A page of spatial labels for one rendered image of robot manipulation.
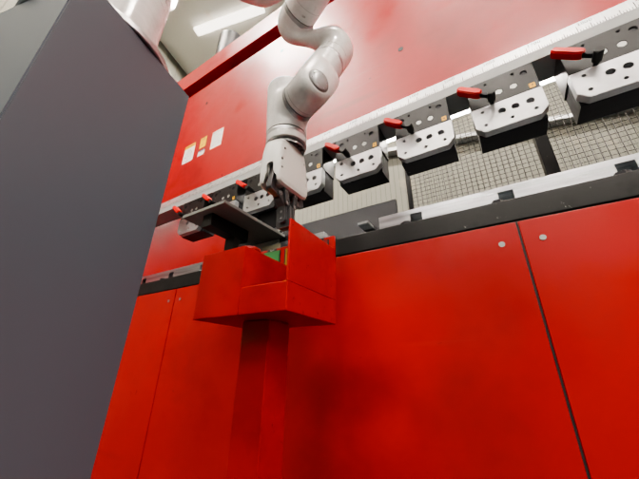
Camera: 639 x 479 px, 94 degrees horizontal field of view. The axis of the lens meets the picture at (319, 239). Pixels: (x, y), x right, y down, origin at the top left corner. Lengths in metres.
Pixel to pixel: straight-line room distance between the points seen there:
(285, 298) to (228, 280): 0.13
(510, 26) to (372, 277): 0.79
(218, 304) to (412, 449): 0.40
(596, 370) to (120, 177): 0.67
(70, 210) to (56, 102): 0.11
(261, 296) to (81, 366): 0.22
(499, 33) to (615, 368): 0.85
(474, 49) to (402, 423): 0.95
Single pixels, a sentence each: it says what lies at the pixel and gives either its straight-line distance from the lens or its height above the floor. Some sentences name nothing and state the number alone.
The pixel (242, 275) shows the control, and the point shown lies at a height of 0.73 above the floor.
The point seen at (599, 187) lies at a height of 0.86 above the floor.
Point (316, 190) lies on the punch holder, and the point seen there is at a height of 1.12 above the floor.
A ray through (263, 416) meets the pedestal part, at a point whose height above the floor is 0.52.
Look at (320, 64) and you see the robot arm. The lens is 0.68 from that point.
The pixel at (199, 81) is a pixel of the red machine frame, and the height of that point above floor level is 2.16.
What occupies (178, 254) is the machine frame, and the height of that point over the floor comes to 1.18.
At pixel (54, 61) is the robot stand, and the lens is 0.44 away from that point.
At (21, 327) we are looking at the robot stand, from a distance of 0.37.
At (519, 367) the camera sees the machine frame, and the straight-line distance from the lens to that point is 0.58.
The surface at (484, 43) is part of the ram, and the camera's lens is 1.09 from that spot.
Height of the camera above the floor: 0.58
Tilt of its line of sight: 24 degrees up
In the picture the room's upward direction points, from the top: 1 degrees clockwise
